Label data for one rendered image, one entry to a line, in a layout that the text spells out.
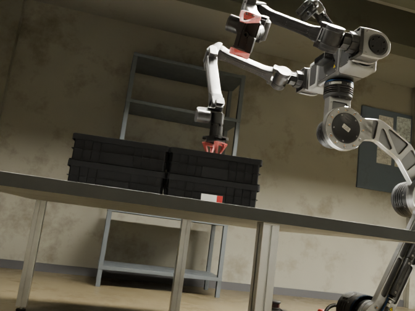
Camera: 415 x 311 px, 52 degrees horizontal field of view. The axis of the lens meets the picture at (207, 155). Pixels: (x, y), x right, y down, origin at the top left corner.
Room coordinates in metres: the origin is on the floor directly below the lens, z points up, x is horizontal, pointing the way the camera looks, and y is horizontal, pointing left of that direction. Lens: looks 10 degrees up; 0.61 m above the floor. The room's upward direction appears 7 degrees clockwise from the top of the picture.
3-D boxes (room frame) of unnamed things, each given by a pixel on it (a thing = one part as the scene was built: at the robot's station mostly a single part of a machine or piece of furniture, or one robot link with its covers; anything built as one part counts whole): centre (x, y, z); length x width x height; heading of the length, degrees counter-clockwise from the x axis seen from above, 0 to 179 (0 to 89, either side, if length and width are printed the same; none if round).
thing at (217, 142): (1.81, -0.03, 0.96); 0.07 x 0.07 x 0.09; 45
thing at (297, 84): (2.13, -0.41, 1.45); 0.09 x 0.08 x 0.12; 13
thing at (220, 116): (1.81, -0.02, 1.09); 0.07 x 0.06 x 0.07; 103
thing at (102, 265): (4.23, 0.33, 1.10); 1.14 x 0.48 x 2.20; 103
